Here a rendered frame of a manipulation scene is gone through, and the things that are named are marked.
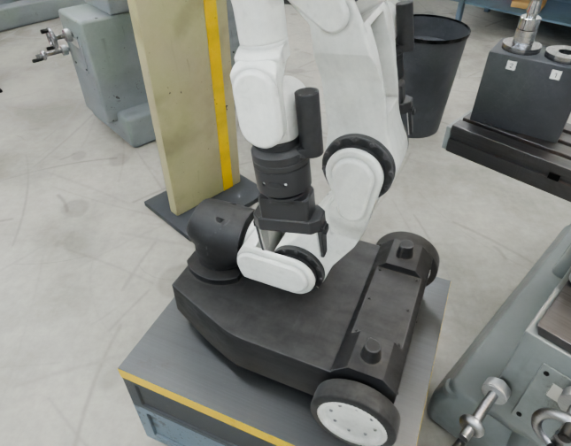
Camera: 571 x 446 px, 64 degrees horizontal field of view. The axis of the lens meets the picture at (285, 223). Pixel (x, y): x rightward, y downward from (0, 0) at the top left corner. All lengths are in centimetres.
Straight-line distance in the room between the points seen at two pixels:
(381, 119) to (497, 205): 187
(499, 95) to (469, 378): 86
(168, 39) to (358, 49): 131
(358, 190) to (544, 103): 60
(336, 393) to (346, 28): 72
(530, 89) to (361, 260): 61
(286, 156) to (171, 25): 139
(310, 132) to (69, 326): 158
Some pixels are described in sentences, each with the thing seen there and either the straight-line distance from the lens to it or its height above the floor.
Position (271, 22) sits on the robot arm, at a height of 132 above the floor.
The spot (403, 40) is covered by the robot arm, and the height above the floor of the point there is 117.
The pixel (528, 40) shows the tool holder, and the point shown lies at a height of 112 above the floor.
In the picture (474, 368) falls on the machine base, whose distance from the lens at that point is 165.
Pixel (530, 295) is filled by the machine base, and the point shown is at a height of 20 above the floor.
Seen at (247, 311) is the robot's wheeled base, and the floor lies 57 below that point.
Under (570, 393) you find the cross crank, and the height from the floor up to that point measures 63.
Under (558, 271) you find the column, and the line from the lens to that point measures 205.
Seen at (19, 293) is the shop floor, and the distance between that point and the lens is 229.
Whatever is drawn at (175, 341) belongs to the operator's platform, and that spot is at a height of 40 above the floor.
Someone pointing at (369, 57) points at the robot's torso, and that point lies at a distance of 79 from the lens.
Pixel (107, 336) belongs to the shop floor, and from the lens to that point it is 198.
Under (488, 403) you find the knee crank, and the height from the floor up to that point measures 50.
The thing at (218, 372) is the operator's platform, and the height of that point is 40.
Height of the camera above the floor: 151
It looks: 41 degrees down
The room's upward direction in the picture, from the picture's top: straight up
